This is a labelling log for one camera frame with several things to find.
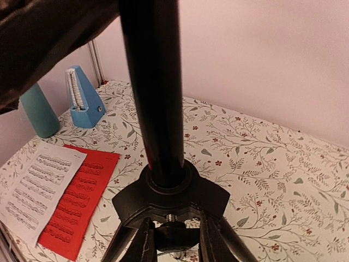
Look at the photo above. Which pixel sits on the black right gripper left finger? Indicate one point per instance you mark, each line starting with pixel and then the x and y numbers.
pixel 142 247

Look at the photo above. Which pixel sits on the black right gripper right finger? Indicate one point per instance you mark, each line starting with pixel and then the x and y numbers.
pixel 212 247

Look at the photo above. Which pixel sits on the red sheet music paper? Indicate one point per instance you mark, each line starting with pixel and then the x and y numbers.
pixel 65 231

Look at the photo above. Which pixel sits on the left aluminium corner post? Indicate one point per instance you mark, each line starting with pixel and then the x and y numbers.
pixel 96 63

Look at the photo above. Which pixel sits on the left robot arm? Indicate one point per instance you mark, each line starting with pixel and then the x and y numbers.
pixel 36 35

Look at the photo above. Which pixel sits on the black music stand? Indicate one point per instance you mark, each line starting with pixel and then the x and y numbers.
pixel 170 190

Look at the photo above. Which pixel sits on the blue metronome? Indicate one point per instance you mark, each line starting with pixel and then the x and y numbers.
pixel 86 108

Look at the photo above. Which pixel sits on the floral tablecloth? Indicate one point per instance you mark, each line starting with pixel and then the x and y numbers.
pixel 288 190

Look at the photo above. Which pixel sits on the teal cylindrical cup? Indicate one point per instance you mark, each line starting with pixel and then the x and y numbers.
pixel 39 112

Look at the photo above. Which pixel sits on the white sheet music paper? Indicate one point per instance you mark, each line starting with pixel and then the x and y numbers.
pixel 29 204

